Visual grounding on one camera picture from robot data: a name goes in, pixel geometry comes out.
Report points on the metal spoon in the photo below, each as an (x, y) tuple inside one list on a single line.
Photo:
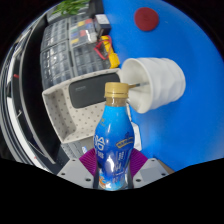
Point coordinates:
[(140, 85)]

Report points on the grey small-parts drawer cabinet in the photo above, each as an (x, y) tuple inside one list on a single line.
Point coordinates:
[(55, 33), (55, 66), (85, 55)]

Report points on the white ribbed mug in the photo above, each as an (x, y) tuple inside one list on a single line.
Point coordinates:
[(160, 83)]

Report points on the blue drink bottle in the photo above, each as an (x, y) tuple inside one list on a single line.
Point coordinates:
[(113, 140)]

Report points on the beige dotted storage tray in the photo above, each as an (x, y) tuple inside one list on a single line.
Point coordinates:
[(73, 123)]

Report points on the flat round red coaster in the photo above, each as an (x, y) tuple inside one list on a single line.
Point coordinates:
[(146, 19)]

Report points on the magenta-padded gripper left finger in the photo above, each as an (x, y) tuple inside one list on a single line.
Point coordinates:
[(75, 173)]

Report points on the flat black case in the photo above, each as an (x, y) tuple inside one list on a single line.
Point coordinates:
[(96, 7)]

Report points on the black box with white label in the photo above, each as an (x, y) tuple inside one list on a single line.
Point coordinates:
[(102, 24)]

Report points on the black zip pouch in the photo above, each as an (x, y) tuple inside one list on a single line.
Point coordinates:
[(90, 90)]

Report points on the clear organizer box, coloured parts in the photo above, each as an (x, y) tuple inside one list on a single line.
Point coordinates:
[(81, 30)]

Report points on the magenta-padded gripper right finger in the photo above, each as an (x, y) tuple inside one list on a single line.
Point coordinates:
[(150, 171)]

